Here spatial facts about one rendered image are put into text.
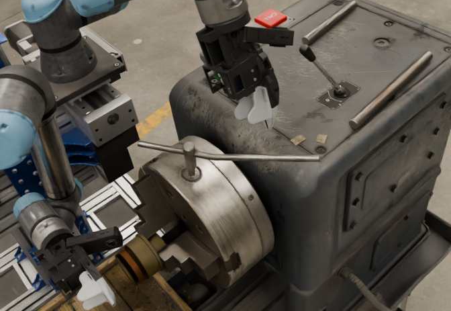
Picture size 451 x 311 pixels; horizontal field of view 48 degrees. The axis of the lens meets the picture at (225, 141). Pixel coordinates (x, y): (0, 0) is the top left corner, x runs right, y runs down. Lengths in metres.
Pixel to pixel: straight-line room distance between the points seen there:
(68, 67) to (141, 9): 2.69
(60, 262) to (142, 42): 2.73
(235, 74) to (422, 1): 3.21
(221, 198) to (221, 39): 0.33
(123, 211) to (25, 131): 1.39
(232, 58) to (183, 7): 3.21
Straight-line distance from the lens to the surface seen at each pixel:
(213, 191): 0.97
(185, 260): 1.02
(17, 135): 0.96
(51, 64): 1.43
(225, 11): 0.77
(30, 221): 1.20
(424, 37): 1.29
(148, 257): 1.05
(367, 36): 1.28
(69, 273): 1.08
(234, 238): 0.99
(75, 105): 1.44
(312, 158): 0.87
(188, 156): 0.93
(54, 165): 1.24
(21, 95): 1.01
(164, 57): 3.49
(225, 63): 0.80
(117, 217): 2.31
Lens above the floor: 1.97
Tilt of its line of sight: 45 degrees down
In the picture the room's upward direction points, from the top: 9 degrees counter-clockwise
